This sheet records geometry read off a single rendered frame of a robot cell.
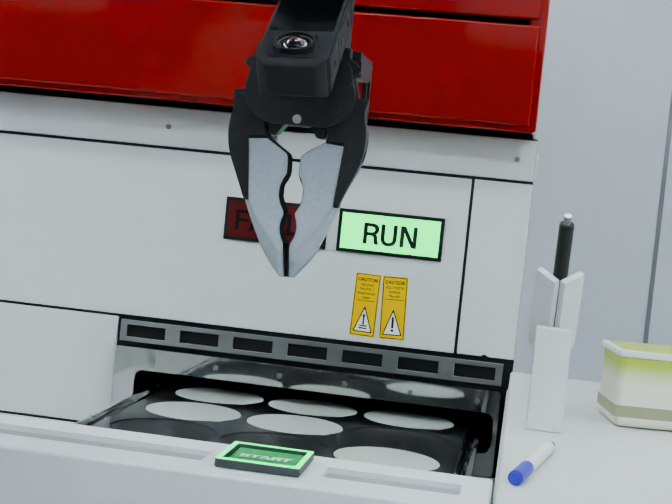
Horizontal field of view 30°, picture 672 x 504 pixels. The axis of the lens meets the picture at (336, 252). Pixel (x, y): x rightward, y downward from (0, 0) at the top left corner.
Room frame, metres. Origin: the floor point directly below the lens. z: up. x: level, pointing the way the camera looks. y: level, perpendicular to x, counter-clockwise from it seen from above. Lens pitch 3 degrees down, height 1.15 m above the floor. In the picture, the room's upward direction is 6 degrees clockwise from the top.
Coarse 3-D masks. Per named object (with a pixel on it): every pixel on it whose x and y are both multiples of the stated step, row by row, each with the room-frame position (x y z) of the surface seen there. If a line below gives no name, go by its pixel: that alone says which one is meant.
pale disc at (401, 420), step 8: (368, 416) 1.37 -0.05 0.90; (376, 416) 1.37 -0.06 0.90; (384, 416) 1.38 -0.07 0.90; (392, 416) 1.38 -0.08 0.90; (400, 416) 1.39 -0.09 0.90; (408, 416) 1.39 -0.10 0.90; (416, 416) 1.40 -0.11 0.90; (424, 416) 1.40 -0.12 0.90; (432, 416) 1.41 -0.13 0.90; (392, 424) 1.33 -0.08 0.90; (400, 424) 1.34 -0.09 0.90; (408, 424) 1.34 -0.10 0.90; (416, 424) 1.35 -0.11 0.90; (424, 424) 1.35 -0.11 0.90; (432, 424) 1.36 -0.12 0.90; (440, 424) 1.36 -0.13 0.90; (448, 424) 1.37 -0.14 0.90
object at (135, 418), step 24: (192, 384) 1.46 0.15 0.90; (144, 408) 1.28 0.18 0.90; (240, 408) 1.34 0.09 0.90; (264, 408) 1.35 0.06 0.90; (360, 408) 1.41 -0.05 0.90; (384, 408) 1.43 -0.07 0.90; (144, 432) 1.17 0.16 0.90; (168, 432) 1.18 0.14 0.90; (192, 432) 1.19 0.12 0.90; (216, 432) 1.20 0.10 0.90; (240, 432) 1.21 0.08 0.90; (264, 432) 1.22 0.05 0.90; (360, 432) 1.28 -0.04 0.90; (384, 432) 1.29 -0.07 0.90; (408, 432) 1.30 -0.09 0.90; (432, 432) 1.31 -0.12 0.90; (456, 432) 1.32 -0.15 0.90; (432, 456) 1.19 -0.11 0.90; (456, 456) 1.20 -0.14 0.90
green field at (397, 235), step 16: (352, 224) 1.40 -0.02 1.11; (368, 224) 1.39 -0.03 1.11; (384, 224) 1.39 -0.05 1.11; (400, 224) 1.39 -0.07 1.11; (416, 224) 1.39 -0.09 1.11; (432, 224) 1.38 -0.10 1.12; (352, 240) 1.40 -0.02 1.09; (368, 240) 1.39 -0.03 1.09; (384, 240) 1.39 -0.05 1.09; (400, 240) 1.39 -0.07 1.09; (416, 240) 1.39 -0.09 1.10; (432, 240) 1.38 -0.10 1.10; (432, 256) 1.38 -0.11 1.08
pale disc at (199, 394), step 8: (176, 392) 1.40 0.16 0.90; (184, 392) 1.40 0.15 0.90; (192, 392) 1.41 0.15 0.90; (200, 392) 1.41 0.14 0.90; (208, 392) 1.42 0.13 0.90; (216, 392) 1.42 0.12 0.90; (224, 392) 1.43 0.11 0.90; (232, 392) 1.43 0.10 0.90; (240, 392) 1.44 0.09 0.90; (200, 400) 1.36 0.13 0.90; (208, 400) 1.37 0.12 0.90; (216, 400) 1.37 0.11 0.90; (224, 400) 1.38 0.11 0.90; (232, 400) 1.38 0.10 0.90; (240, 400) 1.39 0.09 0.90; (248, 400) 1.39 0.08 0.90; (256, 400) 1.40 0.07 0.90
